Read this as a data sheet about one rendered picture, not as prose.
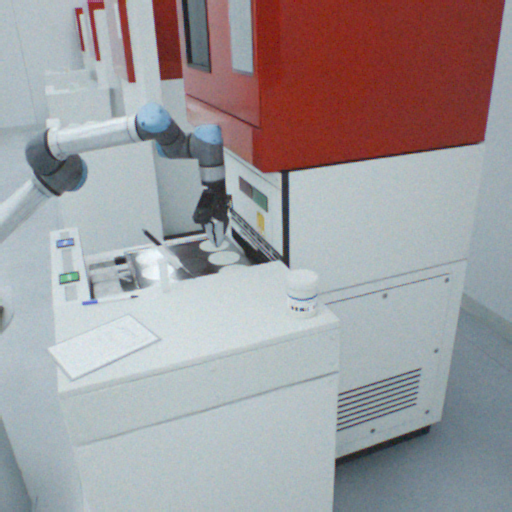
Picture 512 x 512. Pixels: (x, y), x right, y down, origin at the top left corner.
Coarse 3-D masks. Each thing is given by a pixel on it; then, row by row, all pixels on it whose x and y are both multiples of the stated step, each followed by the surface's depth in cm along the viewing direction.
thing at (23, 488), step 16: (0, 416) 164; (0, 432) 163; (0, 448) 163; (0, 464) 164; (16, 464) 173; (0, 480) 165; (16, 480) 172; (0, 496) 167; (16, 496) 172; (32, 496) 187
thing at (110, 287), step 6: (102, 282) 155; (108, 282) 154; (114, 282) 154; (96, 288) 151; (102, 288) 151; (108, 288) 151; (114, 288) 151; (120, 288) 151; (96, 294) 148; (102, 294) 148; (108, 294) 148; (114, 294) 148
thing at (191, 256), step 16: (144, 256) 166; (160, 256) 165; (176, 256) 165; (192, 256) 164; (208, 256) 163; (240, 256) 163; (144, 272) 155; (176, 272) 154; (192, 272) 154; (208, 272) 154
